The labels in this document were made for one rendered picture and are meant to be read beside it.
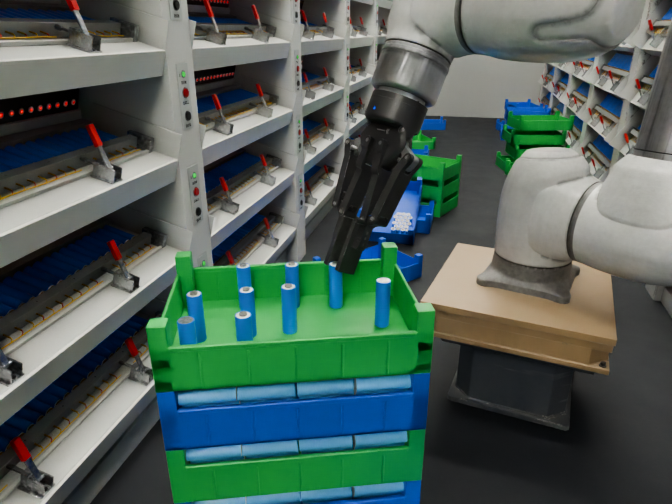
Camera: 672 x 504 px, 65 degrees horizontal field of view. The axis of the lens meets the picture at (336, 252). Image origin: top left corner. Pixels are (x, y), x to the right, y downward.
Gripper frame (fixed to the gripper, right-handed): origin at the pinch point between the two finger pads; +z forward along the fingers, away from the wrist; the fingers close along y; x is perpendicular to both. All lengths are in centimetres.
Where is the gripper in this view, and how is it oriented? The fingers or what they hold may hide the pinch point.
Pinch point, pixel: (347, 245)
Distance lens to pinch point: 70.6
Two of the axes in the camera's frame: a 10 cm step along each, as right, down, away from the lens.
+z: -3.4, 9.3, 1.2
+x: -7.3, -1.8, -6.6
